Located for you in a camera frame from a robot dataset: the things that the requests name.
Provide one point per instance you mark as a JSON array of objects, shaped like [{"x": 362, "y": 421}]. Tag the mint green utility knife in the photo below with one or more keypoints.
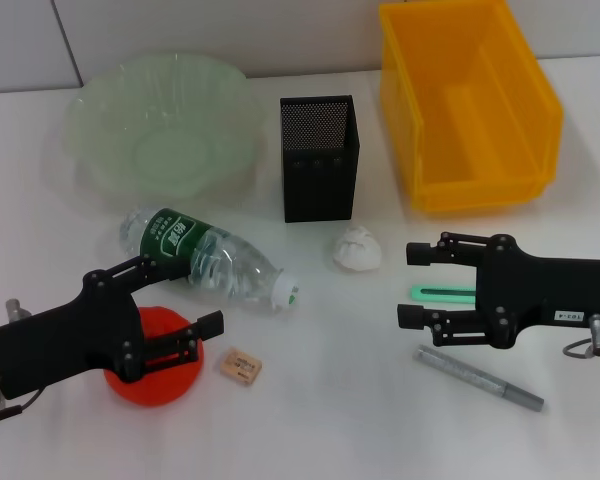
[{"x": 417, "y": 292}]

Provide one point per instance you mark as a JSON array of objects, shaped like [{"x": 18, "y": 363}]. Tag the black mesh pen holder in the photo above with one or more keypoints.
[{"x": 320, "y": 190}]

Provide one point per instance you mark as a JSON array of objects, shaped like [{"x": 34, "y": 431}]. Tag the small tan eraser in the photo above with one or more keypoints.
[{"x": 240, "y": 367}]

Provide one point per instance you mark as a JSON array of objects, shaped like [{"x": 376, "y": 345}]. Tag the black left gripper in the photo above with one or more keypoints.
[{"x": 55, "y": 345}]

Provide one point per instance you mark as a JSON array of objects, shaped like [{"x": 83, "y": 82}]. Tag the red-orange toy orange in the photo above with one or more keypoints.
[{"x": 160, "y": 390}]

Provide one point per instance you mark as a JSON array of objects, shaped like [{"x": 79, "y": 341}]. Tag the clear green-label water bottle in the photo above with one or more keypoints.
[{"x": 230, "y": 270}]

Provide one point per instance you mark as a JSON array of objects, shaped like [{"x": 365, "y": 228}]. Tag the white paper ball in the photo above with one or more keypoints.
[{"x": 355, "y": 250}]

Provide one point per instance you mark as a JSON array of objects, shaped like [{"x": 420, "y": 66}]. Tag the green glass fruit plate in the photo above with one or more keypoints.
[{"x": 130, "y": 100}]

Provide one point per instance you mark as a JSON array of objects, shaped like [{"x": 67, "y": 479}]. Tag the grey marker pen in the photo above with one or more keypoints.
[{"x": 470, "y": 375}]

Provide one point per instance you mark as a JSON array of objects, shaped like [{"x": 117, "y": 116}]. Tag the yellow plastic bin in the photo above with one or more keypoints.
[{"x": 480, "y": 100}]

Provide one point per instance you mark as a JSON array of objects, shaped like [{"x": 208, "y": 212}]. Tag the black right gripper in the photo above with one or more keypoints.
[{"x": 540, "y": 292}]

